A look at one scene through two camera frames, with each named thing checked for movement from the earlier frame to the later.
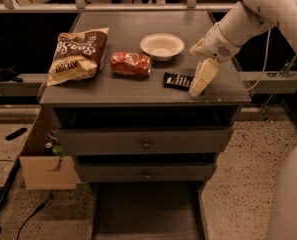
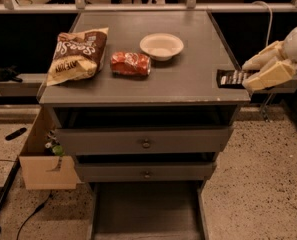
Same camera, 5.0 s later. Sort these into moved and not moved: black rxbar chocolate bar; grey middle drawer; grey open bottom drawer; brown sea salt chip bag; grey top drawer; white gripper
Moved: white gripper; black rxbar chocolate bar
Not moved: grey top drawer; grey open bottom drawer; grey middle drawer; brown sea salt chip bag
